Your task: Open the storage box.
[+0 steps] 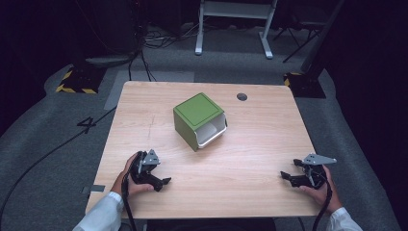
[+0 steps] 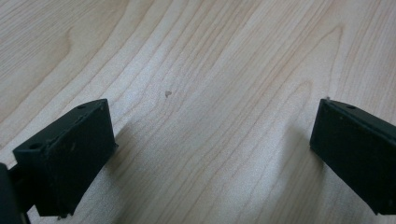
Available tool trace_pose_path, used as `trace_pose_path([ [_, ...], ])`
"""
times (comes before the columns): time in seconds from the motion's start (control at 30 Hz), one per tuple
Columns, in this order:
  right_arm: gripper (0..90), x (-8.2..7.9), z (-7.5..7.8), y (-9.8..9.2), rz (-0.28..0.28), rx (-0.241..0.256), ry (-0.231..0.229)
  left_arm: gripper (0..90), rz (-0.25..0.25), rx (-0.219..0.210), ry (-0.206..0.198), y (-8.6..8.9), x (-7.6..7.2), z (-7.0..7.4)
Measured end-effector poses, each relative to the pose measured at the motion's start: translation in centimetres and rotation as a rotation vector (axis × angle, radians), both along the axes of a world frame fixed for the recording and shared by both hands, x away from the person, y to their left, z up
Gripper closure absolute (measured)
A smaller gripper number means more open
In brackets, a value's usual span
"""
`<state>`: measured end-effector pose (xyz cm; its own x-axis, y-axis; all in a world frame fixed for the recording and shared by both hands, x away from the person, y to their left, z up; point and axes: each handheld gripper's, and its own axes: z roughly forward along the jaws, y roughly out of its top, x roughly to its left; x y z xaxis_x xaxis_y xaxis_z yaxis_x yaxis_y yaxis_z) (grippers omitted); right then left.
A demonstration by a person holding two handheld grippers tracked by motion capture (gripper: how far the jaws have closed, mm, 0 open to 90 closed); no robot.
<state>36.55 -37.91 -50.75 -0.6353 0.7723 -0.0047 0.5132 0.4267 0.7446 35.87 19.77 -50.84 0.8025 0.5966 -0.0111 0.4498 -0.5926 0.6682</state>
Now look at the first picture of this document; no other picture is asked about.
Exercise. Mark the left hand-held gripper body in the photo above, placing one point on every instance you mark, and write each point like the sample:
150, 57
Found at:
141, 170

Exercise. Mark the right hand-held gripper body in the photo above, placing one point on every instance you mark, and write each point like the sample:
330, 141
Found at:
314, 178

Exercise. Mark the white drawer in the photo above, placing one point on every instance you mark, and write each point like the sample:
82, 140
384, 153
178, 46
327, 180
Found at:
211, 131

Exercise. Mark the green storage box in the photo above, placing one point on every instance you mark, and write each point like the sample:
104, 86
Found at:
195, 110

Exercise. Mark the person's right hand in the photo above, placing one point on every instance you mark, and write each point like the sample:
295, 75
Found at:
327, 199

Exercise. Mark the person's left hand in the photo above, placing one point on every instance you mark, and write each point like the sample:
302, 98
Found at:
120, 184

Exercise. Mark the small grey tape piece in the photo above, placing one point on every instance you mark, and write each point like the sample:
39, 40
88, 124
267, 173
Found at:
97, 188

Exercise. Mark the yellow black striped base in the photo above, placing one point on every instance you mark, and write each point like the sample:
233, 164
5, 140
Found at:
81, 80
304, 86

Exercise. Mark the grey flat stand base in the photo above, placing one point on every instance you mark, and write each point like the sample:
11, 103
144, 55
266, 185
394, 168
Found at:
110, 60

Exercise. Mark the black tripod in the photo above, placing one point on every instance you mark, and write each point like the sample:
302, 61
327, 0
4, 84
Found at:
300, 48

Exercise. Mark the grey slanted metal pole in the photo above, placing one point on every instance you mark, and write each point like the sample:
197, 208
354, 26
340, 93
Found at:
320, 41

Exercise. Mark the white metal stand frame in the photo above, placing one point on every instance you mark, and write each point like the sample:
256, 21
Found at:
199, 35

